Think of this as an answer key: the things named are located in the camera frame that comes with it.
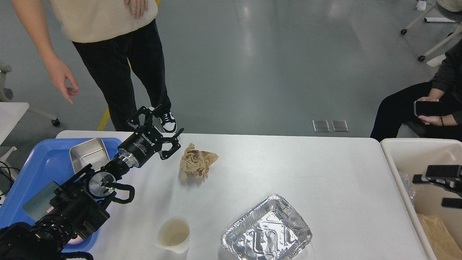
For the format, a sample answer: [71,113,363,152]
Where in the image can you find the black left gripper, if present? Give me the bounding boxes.
[116,105,184,168]

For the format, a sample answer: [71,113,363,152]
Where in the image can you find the steel rectangular container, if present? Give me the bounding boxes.
[69,138,109,173]

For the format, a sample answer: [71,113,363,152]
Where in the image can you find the aluminium foil tray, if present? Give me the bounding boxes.
[221,194,314,260]

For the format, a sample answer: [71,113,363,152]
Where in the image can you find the pink ribbed mug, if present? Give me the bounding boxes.
[68,233,85,245]

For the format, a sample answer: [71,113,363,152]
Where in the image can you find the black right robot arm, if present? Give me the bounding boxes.
[411,164,462,209]

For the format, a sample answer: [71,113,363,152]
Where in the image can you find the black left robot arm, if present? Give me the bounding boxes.
[1,107,184,260]

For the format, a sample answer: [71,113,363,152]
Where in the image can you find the crumpled brown paper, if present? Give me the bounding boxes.
[180,143,218,182]

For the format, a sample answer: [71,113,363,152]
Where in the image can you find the cream paper cup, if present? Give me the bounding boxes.
[155,217,190,254]

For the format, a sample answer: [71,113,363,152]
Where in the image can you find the standing person beige top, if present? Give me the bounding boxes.
[11,0,178,133]

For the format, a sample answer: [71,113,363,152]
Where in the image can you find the blue plastic tray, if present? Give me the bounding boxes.
[0,138,123,253]

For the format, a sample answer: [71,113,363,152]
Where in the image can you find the green ribbed cup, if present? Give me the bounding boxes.
[22,181,59,221]

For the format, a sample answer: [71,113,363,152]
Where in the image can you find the white side table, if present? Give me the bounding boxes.
[0,102,30,144]

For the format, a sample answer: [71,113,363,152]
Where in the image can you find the white office chair left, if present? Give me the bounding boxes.
[0,60,61,126]

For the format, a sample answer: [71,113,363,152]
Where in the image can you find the metal floor plates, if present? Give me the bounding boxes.
[312,120,349,132]

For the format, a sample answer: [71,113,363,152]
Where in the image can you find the seated person in black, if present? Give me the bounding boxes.
[370,38,462,142]

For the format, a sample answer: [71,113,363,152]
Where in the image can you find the white plastic bin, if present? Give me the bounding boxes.
[380,138,462,260]

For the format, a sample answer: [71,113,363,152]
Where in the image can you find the black smartphone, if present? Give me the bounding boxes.
[414,101,445,116]

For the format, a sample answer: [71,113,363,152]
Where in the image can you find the brown paper in bin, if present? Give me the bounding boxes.
[417,213,462,260]

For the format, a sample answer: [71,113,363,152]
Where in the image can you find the white chair top right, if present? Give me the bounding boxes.
[400,0,462,61]

